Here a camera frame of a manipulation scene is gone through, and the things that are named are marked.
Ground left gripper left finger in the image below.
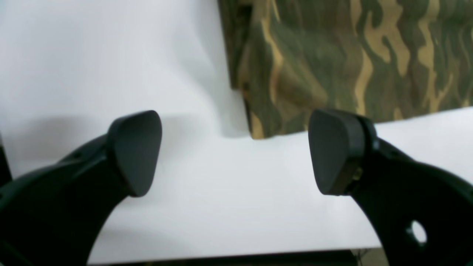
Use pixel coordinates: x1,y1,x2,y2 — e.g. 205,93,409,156
0,110,162,266

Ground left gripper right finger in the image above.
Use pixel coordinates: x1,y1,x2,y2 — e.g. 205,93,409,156
309,108,473,266

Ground camouflage T-shirt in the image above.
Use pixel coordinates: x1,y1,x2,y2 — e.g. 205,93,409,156
217,0,473,140

